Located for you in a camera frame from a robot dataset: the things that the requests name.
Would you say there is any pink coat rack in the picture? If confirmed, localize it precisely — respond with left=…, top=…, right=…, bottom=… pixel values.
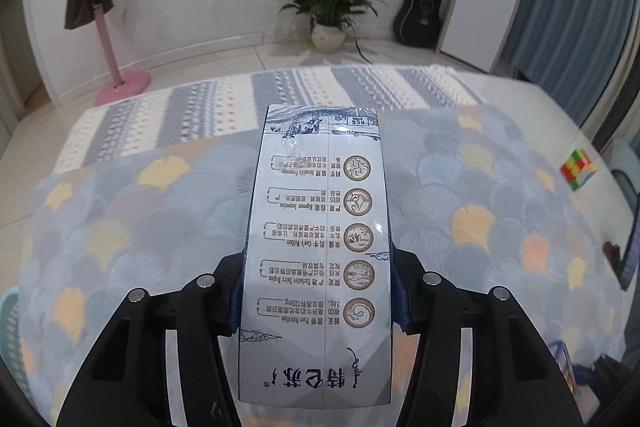
left=75, top=0, right=152, bottom=106

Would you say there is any colourful printed packet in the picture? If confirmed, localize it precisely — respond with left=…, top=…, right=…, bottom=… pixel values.
left=549, top=341, right=576, bottom=384

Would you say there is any striped dotted bedsheet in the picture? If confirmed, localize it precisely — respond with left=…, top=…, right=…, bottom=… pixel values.
left=52, top=63, right=501, bottom=176

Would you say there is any white plant pot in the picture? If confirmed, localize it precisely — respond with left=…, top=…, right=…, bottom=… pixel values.
left=311, top=24, right=347, bottom=54

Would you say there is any white and blue milk carton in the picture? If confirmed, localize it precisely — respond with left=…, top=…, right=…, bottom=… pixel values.
left=237, top=103, right=396, bottom=408

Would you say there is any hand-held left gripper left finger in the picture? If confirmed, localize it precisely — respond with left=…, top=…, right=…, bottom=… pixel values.
left=57, top=253, right=248, bottom=427

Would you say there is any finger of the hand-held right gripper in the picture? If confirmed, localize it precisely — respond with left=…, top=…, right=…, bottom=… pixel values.
left=617, top=237, right=640, bottom=292

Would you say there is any light blue plastic basket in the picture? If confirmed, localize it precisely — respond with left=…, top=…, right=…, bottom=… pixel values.
left=0, top=287, right=24, bottom=359

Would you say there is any blue curtain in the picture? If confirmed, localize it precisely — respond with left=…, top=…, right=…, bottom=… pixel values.
left=500, top=0, right=640, bottom=88

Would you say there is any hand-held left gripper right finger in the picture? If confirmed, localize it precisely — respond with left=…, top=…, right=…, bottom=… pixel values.
left=390, top=244, right=585, bottom=427

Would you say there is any black guitar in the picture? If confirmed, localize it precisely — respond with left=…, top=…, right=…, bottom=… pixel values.
left=392, top=0, right=444, bottom=49

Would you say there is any scale pattern blanket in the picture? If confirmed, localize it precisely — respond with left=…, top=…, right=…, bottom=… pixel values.
left=0, top=104, right=628, bottom=427

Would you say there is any colourful puzzle cube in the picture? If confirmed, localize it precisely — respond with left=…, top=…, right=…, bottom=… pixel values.
left=559, top=148, right=599, bottom=192

